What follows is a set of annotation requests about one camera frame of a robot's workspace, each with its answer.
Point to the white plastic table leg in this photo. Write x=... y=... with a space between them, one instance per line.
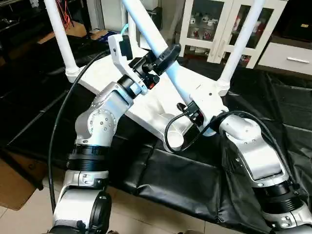
x=63 y=44
x=134 y=38
x=241 y=48
x=146 y=24

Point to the white plastic table top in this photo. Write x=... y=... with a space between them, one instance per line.
x=146 y=107

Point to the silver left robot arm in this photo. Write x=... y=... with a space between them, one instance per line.
x=100 y=126

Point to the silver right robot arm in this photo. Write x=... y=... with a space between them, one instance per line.
x=248 y=146

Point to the white glass door cabinet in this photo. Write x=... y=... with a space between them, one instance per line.
x=184 y=24

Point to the light blue mop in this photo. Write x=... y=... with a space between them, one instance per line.
x=125 y=30

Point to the brown cardboard box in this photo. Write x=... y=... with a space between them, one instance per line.
x=101 y=35

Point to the black work mat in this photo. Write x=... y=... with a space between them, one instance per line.
x=185 y=185

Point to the white drawer unit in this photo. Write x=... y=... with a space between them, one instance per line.
x=290 y=58

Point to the black tv cabinet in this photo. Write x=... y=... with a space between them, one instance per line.
x=297 y=19

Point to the brown flat cardboard sheet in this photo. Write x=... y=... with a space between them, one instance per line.
x=14 y=187

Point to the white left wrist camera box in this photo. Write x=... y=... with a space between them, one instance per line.
x=117 y=58

